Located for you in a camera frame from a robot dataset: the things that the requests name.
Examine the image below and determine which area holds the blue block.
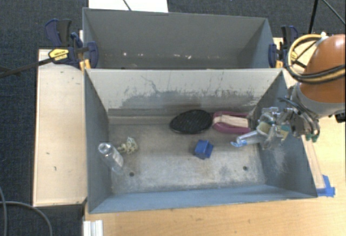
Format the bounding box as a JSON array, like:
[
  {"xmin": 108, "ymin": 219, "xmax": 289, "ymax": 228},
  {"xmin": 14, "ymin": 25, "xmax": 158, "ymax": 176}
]
[{"xmin": 193, "ymin": 139, "xmax": 215, "ymax": 160}]

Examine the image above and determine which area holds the pale wood board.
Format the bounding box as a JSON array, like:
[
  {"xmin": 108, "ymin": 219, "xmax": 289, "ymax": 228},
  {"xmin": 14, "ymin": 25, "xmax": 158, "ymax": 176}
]
[{"xmin": 32, "ymin": 49, "xmax": 89, "ymax": 207}]

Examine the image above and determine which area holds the pale yellow toy animal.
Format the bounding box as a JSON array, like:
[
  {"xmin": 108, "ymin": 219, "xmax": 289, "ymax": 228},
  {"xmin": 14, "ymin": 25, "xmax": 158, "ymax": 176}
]
[{"xmin": 117, "ymin": 136, "xmax": 139, "ymax": 156}]

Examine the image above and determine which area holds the grey metal bin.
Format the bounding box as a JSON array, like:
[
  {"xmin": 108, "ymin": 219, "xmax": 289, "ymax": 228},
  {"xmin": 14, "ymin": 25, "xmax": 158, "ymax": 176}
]
[{"xmin": 82, "ymin": 7, "xmax": 318, "ymax": 214}]

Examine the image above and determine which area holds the black oval mesh brush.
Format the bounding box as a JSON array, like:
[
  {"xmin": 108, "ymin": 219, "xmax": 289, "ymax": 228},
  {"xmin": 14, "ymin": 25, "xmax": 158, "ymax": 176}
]
[{"xmin": 169, "ymin": 109, "xmax": 212, "ymax": 135}]

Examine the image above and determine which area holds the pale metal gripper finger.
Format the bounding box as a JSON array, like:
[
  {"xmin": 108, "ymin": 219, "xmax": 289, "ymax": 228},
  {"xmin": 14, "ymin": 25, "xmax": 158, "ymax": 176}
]
[
  {"xmin": 236, "ymin": 130, "xmax": 262, "ymax": 143},
  {"xmin": 230, "ymin": 138, "xmax": 263, "ymax": 149}
]

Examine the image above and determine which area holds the clear plastic bottle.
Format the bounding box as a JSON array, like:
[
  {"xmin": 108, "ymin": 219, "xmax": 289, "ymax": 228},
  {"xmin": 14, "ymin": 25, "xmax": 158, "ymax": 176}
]
[{"xmin": 97, "ymin": 142, "xmax": 125, "ymax": 174}]

